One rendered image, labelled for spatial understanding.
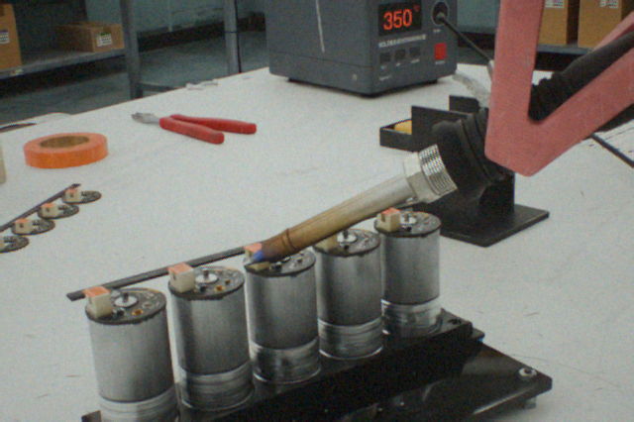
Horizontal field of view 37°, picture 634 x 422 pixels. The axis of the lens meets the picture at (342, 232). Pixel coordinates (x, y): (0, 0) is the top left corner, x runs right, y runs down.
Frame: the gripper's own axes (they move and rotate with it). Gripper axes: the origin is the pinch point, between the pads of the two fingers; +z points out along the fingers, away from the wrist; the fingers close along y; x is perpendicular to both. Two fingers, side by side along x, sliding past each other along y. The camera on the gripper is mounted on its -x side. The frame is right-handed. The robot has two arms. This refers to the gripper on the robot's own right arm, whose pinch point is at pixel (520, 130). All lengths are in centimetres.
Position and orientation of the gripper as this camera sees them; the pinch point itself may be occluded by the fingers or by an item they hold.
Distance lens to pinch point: 27.7
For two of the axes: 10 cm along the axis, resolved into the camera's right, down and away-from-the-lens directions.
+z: -4.1, 8.2, 4.0
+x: 9.0, 4.4, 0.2
